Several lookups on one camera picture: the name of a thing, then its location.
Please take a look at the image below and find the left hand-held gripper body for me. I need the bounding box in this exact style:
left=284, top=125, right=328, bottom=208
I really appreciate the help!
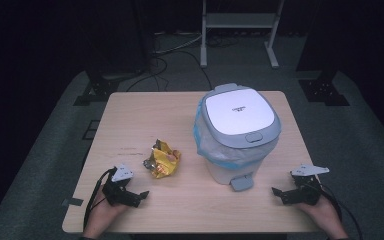
left=101, top=163, right=141, bottom=208

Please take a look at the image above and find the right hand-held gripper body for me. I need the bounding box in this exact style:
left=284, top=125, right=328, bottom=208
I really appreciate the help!
left=281, top=163, right=330, bottom=206

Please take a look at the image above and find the yellow snack wrapper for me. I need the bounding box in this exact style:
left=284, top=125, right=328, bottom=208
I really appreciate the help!
left=142, top=138, right=182, bottom=180

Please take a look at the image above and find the clear blue bin liner bag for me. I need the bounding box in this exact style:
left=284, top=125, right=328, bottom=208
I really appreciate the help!
left=193, top=96, right=279, bottom=171

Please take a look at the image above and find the white pedal bin grey lid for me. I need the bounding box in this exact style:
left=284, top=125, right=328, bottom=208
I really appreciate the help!
left=193, top=82, right=283, bottom=193

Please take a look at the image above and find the person's left hand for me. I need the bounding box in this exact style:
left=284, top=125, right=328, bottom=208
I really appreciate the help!
left=82, top=194, right=132, bottom=240

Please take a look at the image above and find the person's right hand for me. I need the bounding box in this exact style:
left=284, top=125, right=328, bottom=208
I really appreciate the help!
left=296, top=195, right=348, bottom=240

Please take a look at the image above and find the grey tape strip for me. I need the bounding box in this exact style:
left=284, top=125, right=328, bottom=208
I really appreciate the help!
left=61, top=197, right=85, bottom=208

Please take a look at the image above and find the dark floor socket plate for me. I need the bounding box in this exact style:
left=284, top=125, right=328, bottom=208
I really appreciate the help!
left=81, top=119, right=101, bottom=141

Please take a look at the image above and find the black stand base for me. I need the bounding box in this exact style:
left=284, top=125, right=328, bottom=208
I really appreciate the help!
left=298, top=70, right=351, bottom=107
left=73, top=70, right=145, bottom=107

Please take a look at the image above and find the white metal stand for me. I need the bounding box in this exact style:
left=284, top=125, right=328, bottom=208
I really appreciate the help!
left=199, top=0, right=286, bottom=70

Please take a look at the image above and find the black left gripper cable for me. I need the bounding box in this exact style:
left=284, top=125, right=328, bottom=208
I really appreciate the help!
left=83, top=167, right=117, bottom=232

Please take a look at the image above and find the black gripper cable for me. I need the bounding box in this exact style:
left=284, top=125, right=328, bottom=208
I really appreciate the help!
left=83, top=167, right=117, bottom=232
left=319, top=183, right=364, bottom=240

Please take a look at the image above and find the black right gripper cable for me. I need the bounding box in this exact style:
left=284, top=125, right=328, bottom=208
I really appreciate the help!
left=319, top=183, right=364, bottom=240

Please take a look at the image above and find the grey floor cable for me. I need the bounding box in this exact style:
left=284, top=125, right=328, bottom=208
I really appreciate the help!
left=152, top=31, right=204, bottom=56

